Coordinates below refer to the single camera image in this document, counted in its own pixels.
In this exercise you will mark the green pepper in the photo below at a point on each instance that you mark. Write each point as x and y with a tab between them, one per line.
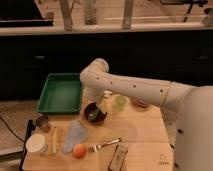
92	116

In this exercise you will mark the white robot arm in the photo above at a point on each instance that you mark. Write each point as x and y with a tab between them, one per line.
193	104

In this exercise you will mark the purple bowl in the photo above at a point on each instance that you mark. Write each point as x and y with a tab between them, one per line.
89	109

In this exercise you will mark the orange bowl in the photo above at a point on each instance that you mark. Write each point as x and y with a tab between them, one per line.
139	103

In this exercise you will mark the light green cup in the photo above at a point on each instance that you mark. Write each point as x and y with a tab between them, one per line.
120	102

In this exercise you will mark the green plastic tray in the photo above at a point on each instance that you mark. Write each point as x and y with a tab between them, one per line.
61	94

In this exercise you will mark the light blue cloth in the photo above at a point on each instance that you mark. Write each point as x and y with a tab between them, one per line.
76	134

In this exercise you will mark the silver fork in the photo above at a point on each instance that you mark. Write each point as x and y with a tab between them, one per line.
96	148

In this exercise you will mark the orange peach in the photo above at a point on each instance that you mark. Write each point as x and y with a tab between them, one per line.
79	151

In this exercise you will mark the small brown cup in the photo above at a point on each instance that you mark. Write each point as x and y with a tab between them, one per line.
42	123

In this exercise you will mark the white round container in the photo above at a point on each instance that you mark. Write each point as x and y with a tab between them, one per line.
36	144

